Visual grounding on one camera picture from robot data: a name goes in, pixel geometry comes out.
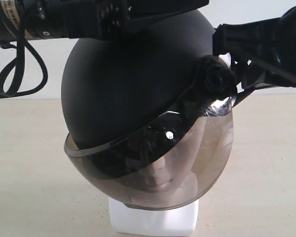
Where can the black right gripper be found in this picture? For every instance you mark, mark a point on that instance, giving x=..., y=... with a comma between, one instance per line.
x=108, y=19

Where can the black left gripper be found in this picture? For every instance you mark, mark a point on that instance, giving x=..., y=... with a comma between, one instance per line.
x=274, y=37

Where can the black helmet with tinted visor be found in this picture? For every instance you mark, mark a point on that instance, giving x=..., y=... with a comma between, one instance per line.
x=127, y=103

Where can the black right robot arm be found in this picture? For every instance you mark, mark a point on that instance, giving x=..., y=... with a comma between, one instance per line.
x=22, y=21

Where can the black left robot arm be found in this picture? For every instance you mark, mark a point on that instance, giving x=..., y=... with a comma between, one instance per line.
x=265, y=51

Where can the white mannequin head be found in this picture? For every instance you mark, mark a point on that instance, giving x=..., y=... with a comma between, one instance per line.
x=163, y=202

